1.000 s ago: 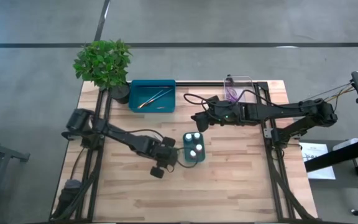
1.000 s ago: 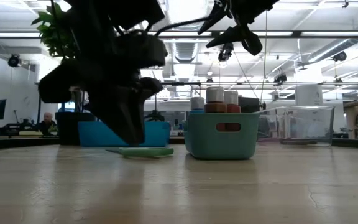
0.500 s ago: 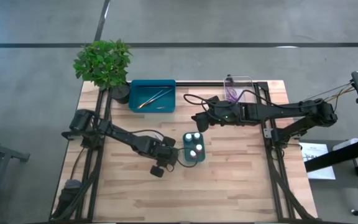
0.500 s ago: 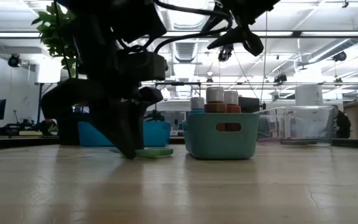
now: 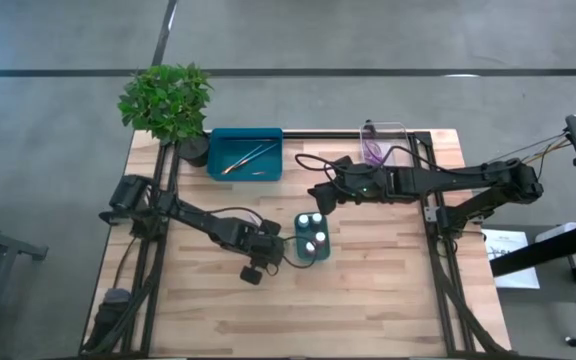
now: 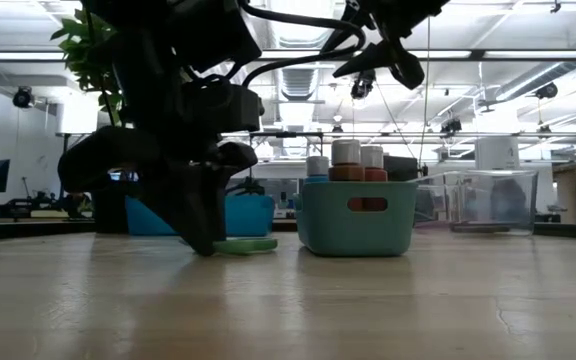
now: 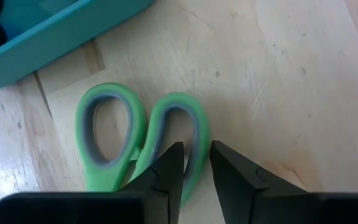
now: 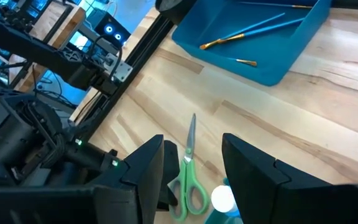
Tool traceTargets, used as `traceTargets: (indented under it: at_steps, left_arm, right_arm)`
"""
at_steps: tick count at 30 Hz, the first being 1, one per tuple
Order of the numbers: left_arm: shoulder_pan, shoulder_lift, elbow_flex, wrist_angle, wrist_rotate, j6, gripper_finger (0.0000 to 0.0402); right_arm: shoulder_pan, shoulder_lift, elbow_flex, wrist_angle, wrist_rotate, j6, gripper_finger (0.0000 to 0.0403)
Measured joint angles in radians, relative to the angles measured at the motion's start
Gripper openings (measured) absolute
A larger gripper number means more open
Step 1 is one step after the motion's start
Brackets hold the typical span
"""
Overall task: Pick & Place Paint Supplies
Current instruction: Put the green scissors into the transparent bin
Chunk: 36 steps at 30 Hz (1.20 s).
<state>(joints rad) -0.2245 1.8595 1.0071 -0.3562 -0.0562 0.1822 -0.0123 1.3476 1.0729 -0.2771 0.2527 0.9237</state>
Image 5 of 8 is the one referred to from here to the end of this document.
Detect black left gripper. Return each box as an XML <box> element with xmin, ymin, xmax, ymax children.
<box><xmin>239</xmin><ymin>232</ymin><xmax>287</xmax><ymax>287</ymax></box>

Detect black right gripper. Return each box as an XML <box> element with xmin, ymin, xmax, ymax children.
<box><xmin>307</xmin><ymin>167</ymin><xmax>389</xmax><ymax>216</ymax></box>

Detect small teal plastic basket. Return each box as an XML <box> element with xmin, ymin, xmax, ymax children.
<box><xmin>293</xmin><ymin>211</ymin><xmax>332</xmax><ymax>264</ymax></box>

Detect purple scissors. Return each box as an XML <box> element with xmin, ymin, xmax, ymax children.
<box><xmin>364</xmin><ymin>138</ymin><xmax>395</xmax><ymax>167</ymax></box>

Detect thick blue paintbrush orange bristles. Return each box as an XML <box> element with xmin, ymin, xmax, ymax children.
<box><xmin>227</xmin><ymin>143</ymin><xmax>280</xmax><ymax>174</ymax></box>

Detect thin light blue paintbrush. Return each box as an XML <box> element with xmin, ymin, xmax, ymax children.
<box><xmin>221</xmin><ymin>144</ymin><xmax>265</xmax><ymax>176</ymax></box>

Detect blue rectangular plastic tray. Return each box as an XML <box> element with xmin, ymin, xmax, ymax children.
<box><xmin>206</xmin><ymin>127</ymin><xmax>285</xmax><ymax>182</ymax></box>

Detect clear plastic container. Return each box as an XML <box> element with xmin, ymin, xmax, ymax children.
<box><xmin>359</xmin><ymin>121</ymin><xmax>412</xmax><ymax>169</ymax></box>

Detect white paper sheet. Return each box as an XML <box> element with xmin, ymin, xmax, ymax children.
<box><xmin>482</xmin><ymin>228</ymin><xmax>542</xmax><ymax>290</ymax></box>

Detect green plant in black pot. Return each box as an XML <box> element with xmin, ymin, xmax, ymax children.
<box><xmin>116</xmin><ymin>62</ymin><xmax>214</xmax><ymax>168</ymax></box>

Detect white plastic box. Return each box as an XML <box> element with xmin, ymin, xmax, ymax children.
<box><xmin>535</xmin><ymin>222</ymin><xmax>576</xmax><ymax>244</ymax></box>

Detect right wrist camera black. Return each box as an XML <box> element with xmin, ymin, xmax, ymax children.
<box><xmin>325</xmin><ymin>154</ymin><xmax>354</xmax><ymax>174</ymax></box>

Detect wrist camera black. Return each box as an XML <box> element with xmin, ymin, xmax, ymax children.
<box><xmin>325</xmin><ymin>154</ymin><xmax>354</xmax><ymax>174</ymax></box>
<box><xmin>260</xmin><ymin>218</ymin><xmax>283</xmax><ymax>237</ymax></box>

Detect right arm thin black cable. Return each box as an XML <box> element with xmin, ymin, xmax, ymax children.
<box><xmin>295</xmin><ymin>143</ymin><xmax>519</xmax><ymax>199</ymax></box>

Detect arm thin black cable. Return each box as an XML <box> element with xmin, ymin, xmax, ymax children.
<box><xmin>295</xmin><ymin>143</ymin><xmax>519</xmax><ymax>199</ymax></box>
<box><xmin>207</xmin><ymin>205</ymin><xmax>319</xmax><ymax>271</ymax></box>

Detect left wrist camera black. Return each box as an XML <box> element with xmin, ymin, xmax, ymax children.
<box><xmin>260</xmin><ymin>218</ymin><xmax>283</xmax><ymax>237</ymax></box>

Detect black aluminium table frame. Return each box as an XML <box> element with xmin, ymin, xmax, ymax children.
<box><xmin>120</xmin><ymin>130</ymin><xmax>479</xmax><ymax>357</ymax></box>

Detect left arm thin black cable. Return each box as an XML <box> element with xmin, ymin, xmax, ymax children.
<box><xmin>207</xmin><ymin>205</ymin><xmax>319</xmax><ymax>271</ymax></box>

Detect thin brown cable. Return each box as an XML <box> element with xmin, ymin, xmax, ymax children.
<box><xmin>112</xmin><ymin>237</ymin><xmax>137</xmax><ymax>290</ymax></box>

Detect thick black cable bundle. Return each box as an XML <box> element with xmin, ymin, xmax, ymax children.
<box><xmin>81</xmin><ymin>244</ymin><xmax>164</xmax><ymax>355</ymax></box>
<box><xmin>430</xmin><ymin>239</ymin><xmax>514</xmax><ymax>357</ymax></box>

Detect right arm base cable bundle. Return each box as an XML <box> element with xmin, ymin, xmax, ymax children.
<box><xmin>487</xmin><ymin>132</ymin><xmax>572</xmax><ymax>169</ymax></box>

